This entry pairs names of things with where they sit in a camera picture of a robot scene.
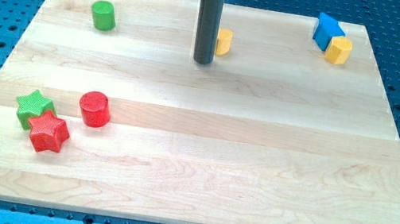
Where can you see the green cylinder block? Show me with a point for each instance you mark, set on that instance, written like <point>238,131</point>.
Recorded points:
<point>103,15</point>

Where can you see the yellow heart block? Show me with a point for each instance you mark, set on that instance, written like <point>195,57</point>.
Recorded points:
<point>224,40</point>

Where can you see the yellow hexagon block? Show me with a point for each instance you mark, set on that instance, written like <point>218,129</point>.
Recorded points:
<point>338,50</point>

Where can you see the blue cube block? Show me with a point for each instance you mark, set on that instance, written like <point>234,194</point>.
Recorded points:
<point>326,29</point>

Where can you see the light wooden board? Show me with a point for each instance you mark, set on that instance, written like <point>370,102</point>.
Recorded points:
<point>270,133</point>

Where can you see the green star block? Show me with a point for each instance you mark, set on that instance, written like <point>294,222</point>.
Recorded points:
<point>32,105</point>

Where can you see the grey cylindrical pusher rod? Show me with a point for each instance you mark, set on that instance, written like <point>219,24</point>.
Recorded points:
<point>207,29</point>

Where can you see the red cylinder block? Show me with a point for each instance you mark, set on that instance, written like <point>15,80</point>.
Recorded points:
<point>94,107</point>

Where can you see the red star block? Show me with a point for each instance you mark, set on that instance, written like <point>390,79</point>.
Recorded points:
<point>47,132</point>

